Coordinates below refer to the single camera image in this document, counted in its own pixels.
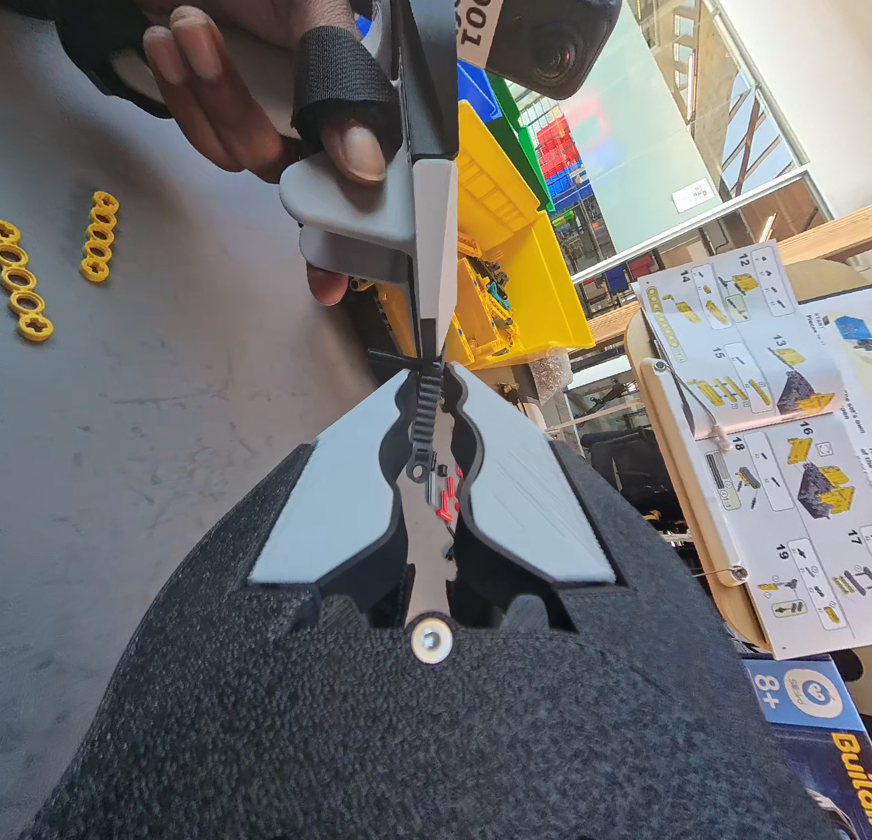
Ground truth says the stack of blue crates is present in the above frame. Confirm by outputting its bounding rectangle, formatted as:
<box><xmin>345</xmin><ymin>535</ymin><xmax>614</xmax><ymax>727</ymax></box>
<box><xmin>545</xmin><ymin>160</ymin><xmax>588</xmax><ymax>209</ymax></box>

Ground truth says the lego instruction booklet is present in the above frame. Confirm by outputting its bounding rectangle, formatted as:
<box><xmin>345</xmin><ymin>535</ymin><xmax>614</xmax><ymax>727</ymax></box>
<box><xmin>634</xmin><ymin>240</ymin><xmax>872</xmax><ymax>660</ymax></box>

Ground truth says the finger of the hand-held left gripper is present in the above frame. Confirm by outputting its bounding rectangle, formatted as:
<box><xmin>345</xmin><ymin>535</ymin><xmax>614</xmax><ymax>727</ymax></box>
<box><xmin>278</xmin><ymin>150</ymin><xmax>460</xmax><ymax>364</ymax></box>
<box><xmin>298</xmin><ymin>227</ymin><xmax>415</xmax><ymax>288</ymax></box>

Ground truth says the clear bubble wrap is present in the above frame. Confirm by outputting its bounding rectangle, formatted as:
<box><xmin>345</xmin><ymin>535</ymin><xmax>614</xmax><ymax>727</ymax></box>
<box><xmin>530</xmin><ymin>348</ymin><xmax>575</xmax><ymax>405</ymax></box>

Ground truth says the yellow lego beam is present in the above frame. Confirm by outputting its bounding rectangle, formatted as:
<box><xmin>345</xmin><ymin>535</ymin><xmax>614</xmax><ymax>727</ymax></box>
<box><xmin>78</xmin><ymin>190</ymin><xmax>121</xmax><ymax>284</ymax></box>
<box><xmin>0</xmin><ymin>220</ymin><xmax>55</xmax><ymax>343</ymax></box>

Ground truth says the blue lego set box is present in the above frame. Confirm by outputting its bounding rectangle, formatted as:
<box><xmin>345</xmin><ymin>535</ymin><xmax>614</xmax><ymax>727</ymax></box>
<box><xmin>741</xmin><ymin>656</ymin><xmax>872</xmax><ymax>840</ymax></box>

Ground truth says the pile of small lego pins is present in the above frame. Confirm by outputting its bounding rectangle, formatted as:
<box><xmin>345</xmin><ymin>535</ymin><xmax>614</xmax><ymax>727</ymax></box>
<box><xmin>426</xmin><ymin>450</ymin><xmax>466</xmax><ymax>562</ymax></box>

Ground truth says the black lego axle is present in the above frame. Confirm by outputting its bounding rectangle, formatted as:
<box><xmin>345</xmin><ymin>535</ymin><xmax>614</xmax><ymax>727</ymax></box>
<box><xmin>370</xmin><ymin>349</ymin><xmax>445</xmax><ymax>372</ymax></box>

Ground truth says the black office chair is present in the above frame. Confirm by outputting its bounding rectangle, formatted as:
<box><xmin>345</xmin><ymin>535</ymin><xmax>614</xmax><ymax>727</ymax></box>
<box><xmin>587</xmin><ymin>424</ymin><xmax>685</xmax><ymax>524</ymax></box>

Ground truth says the green plastic bin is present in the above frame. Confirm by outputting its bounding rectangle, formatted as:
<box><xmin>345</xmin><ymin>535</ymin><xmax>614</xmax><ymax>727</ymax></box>
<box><xmin>485</xmin><ymin>73</ymin><xmax>554</xmax><ymax>214</ymax></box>

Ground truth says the yellow black lego model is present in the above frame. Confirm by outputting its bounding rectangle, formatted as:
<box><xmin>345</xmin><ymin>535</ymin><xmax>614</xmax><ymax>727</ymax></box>
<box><xmin>344</xmin><ymin>237</ymin><xmax>527</xmax><ymax>372</ymax></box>

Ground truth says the yellow plastic bin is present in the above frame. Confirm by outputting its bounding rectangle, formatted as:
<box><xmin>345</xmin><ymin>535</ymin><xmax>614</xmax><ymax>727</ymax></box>
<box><xmin>446</xmin><ymin>99</ymin><xmax>595</xmax><ymax>371</ymax></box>

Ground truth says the grey lego gear rack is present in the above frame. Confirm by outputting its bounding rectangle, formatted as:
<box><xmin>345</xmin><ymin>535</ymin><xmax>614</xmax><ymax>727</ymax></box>
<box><xmin>406</xmin><ymin>359</ymin><xmax>445</xmax><ymax>481</ymax></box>

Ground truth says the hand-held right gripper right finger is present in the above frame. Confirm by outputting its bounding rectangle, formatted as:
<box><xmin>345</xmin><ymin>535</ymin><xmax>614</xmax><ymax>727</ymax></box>
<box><xmin>444</xmin><ymin>365</ymin><xmax>619</xmax><ymax>628</ymax></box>

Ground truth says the stack of red crates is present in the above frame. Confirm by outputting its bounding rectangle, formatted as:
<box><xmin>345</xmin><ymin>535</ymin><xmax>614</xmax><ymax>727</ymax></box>
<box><xmin>535</xmin><ymin>114</ymin><xmax>581</xmax><ymax>180</ymax></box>

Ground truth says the person's left hand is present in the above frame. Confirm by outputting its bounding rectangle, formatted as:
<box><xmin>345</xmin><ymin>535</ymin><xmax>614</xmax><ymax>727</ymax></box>
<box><xmin>114</xmin><ymin>0</ymin><xmax>391</xmax><ymax>307</ymax></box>

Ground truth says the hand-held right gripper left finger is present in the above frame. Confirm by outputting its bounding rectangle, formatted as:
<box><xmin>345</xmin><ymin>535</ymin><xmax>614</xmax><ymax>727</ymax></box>
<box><xmin>247</xmin><ymin>368</ymin><xmax>416</xmax><ymax>628</ymax></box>

